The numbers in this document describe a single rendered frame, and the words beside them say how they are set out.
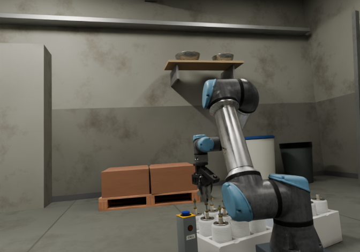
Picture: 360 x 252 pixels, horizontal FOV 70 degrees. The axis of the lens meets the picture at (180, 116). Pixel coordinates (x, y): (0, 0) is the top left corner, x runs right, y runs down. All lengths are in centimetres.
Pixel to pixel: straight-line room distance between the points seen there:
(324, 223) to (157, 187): 179
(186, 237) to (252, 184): 58
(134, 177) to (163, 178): 32
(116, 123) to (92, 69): 90
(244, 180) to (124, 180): 235
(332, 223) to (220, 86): 125
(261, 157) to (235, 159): 275
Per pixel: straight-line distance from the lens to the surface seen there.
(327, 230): 191
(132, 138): 400
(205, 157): 143
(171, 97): 416
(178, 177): 306
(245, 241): 142
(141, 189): 306
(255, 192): 82
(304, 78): 531
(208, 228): 146
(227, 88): 100
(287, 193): 86
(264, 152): 362
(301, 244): 89
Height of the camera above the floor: 64
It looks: 7 degrees up
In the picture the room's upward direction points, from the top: 4 degrees counter-clockwise
